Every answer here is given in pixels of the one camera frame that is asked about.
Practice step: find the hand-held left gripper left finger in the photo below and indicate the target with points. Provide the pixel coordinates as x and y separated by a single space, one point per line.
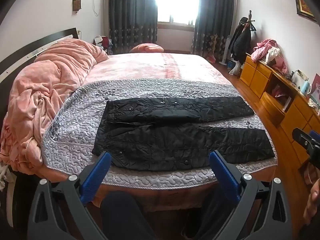
96 177

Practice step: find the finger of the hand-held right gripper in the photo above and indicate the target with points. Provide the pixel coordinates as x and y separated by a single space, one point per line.
303 140

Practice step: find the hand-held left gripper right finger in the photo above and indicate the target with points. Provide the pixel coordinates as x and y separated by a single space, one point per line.
222 177

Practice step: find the black quilted pants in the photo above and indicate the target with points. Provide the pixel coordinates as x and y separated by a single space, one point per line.
175 145

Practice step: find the person's right hand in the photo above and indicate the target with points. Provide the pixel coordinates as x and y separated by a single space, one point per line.
313 202

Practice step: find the person's right leg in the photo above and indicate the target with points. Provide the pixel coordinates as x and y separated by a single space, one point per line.
202 220

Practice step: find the person's leg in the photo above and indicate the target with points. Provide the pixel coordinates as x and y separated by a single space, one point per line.
202 220
122 217

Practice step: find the person's left leg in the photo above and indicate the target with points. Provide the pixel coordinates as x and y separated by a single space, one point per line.
122 217

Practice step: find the grey quilted bed mat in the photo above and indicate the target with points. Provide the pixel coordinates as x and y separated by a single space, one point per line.
75 130

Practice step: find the light blue kettle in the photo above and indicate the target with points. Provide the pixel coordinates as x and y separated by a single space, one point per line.
305 87

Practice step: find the pink picture card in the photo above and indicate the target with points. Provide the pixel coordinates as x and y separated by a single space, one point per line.
316 86

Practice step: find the white power strip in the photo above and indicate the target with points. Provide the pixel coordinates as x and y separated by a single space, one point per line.
301 73

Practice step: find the yellow wooden dresser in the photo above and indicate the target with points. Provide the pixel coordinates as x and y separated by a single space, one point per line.
255 75

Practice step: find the white plastic bag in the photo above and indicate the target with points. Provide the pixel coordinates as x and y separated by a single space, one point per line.
235 68

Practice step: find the pile of pink clothes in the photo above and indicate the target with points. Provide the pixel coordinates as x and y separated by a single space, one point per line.
262 48

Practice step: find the pink fleece blanket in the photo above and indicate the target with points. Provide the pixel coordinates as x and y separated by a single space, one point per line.
50 80

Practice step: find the dark hanging coats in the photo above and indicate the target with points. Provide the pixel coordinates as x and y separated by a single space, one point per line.
241 42

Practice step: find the white tower fan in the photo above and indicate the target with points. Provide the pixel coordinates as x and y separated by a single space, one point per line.
227 50

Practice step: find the pink broom and dustpan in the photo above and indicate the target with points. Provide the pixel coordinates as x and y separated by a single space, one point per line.
213 55

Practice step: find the bed with pink sheet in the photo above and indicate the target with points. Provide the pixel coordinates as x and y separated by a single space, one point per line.
162 65

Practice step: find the wooden coat rack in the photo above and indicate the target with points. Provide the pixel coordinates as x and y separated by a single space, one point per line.
250 17

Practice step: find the pink pillow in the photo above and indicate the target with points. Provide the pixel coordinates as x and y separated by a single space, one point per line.
146 48

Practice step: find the dark patterned curtain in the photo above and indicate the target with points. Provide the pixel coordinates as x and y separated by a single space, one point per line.
132 10
215 12

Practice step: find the bright window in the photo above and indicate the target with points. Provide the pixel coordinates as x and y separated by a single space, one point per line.
177 0

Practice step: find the framed wall picture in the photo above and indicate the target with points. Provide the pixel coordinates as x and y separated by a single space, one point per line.
303 5

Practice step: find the small wooden wall box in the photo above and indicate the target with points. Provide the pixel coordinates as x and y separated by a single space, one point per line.
77 5

